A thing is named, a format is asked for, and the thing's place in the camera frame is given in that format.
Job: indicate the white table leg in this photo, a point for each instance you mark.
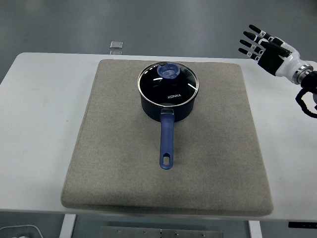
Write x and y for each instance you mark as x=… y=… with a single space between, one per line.
x=255 y=229
x=68 y=226

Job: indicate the dark blue saucepan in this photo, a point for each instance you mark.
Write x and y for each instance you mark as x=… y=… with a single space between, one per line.
x=166 y=134

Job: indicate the white and black hand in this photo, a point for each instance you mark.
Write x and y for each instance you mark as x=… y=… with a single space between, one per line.
x=272 y=59

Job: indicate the beige fabric mat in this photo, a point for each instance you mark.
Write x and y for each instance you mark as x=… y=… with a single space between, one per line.
x=123 y=148

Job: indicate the silver floor plate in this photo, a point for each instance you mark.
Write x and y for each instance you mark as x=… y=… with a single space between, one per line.
x=116 y=44

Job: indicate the grey metal plate with screws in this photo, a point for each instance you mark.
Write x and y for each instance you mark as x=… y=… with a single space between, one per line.
x=161 y=233

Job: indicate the glass lid with blue knob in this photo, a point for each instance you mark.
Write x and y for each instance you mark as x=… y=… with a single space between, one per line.
x=168 y=86

